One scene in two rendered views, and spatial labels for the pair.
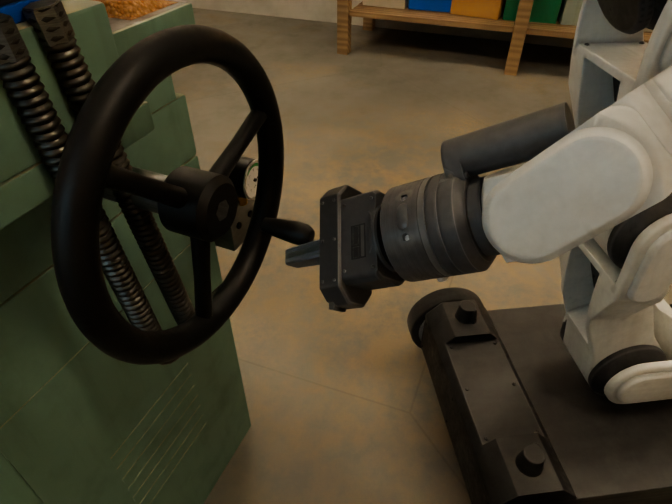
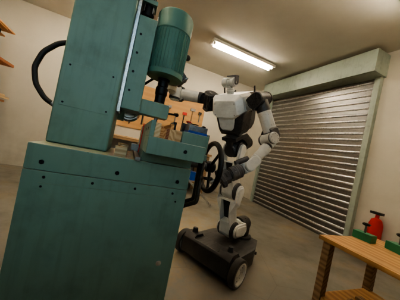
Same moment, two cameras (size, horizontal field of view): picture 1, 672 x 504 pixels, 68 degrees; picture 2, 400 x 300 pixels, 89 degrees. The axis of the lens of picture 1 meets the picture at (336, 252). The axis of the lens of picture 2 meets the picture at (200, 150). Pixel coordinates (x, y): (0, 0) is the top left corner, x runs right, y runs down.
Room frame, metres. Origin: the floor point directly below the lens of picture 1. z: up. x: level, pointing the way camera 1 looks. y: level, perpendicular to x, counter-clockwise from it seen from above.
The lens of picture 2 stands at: (-0.42, 0.94, 0.89)
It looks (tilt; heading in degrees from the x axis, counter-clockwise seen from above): 0 degrees down; 317
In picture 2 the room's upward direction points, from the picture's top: 12 degrees clockwise
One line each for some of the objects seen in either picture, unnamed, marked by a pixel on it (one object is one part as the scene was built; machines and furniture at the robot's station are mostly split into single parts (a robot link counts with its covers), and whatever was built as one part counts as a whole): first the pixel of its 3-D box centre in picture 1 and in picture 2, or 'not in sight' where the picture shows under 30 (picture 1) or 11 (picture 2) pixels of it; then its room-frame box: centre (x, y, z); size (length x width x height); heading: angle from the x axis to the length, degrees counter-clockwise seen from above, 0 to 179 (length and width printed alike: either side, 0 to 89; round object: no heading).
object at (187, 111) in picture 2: not in sight; (159, 112); (3.41, -1.22, 1.50); 2.00 x 0.04 x 0.90; 70
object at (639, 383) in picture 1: (633, 346); (231, 227); (0.64, -0.59, 0.28); 0.21 x 0.20 x 0.13; 97
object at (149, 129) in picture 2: not in sight; (145, 130); (0.48, 0.48, 0.93); 0.60 x 0.02 x 0.06; 157
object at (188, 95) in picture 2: not in sight; (184, 94); (0.96, -0.03, 1.31); 0.22 x 0.12 x 0.13; 43
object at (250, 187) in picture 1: (245, 182); not in sight; (0.66, 0.14, 0.65); 0.06 x 0.04 x 0.08; 157
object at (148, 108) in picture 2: not in sight; (153, 111); (0.51, 0.45, 1.03); 0.14 x 0.07 x 0.09; 67
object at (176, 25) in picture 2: not in sight; (170, 49); (0.50, 0.43, 1.35); 0.18 x 0.18 x 0.31
